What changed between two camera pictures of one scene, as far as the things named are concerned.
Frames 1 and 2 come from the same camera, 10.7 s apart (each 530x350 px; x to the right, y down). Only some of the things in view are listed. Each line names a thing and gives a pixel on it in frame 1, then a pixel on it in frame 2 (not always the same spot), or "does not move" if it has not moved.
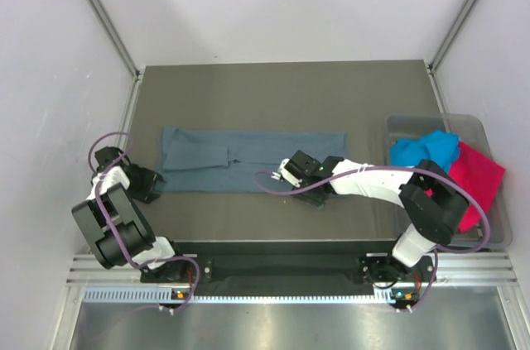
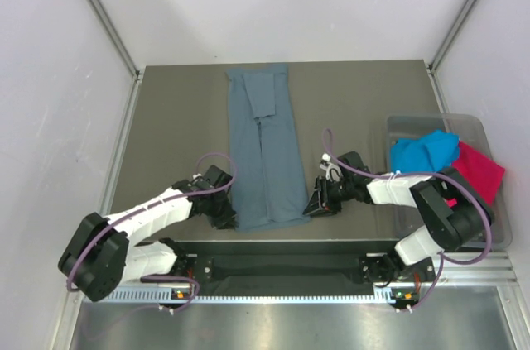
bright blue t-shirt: x=437 y=146 does not move
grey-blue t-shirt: x=195 y=160 -> x=269 y=179
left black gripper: x=151 y=178 -> x=226 y=220
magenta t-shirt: x=483 y=175 does not move
